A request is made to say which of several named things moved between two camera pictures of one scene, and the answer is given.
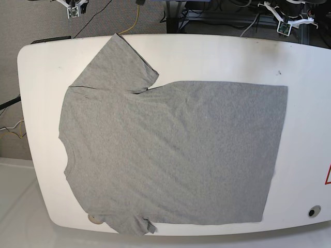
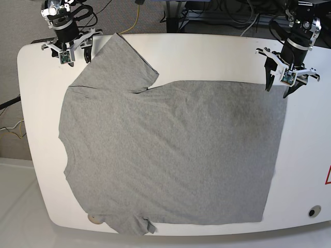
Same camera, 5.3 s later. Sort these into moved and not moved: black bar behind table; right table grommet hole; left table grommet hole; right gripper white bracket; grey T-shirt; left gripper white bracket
Moved: left gripper white bracket; right gripper white bracket
Not moved: right table grommet hole; left table grommet hole; black bar behind table; grey T-shirt
